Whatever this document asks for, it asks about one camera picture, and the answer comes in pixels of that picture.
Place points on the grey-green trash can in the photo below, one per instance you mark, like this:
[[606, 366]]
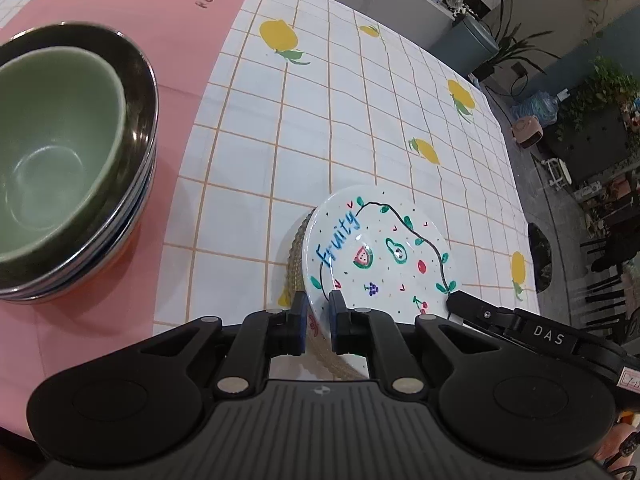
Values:
[[466, 46]]

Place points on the white fruity painted plate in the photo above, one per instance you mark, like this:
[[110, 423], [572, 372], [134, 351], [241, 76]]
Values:
[[380, 251]]

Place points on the clear glass plate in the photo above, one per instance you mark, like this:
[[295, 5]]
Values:
[[297, 269]]

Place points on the blue water bottle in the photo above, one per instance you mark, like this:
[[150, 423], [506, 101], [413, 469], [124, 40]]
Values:
[[541, 105]]

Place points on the green ceramic bowl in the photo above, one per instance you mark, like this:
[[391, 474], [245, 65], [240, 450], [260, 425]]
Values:
[[63, 113]]

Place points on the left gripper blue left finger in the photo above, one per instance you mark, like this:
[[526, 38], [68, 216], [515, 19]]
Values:
[[271, 333]]

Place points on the pink small heater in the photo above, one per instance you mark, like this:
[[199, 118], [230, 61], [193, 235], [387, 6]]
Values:
[[527, 131]]

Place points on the person right hand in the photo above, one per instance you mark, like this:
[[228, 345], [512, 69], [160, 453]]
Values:
[[609, 456]]

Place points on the potted plant by bin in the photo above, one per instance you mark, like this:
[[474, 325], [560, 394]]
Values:
[[511, 47]]

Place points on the green leafy plant right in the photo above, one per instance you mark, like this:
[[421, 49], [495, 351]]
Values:
[[606, 86]]

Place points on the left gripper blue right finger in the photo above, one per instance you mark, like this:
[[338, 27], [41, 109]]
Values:
[[360, 330]]

